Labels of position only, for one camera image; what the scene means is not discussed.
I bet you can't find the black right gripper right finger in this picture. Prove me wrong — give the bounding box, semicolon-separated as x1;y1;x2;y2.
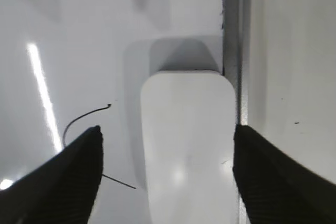
233;125;335;223

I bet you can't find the white whiteboard eraser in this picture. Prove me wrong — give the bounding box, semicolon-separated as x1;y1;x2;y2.
141;71;237;223

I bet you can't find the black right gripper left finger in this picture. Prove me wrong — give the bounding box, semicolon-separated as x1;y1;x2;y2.
1;126;103;223

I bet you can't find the white magnetic whiteboard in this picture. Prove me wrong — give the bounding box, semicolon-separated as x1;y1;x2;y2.
0;0;249;224

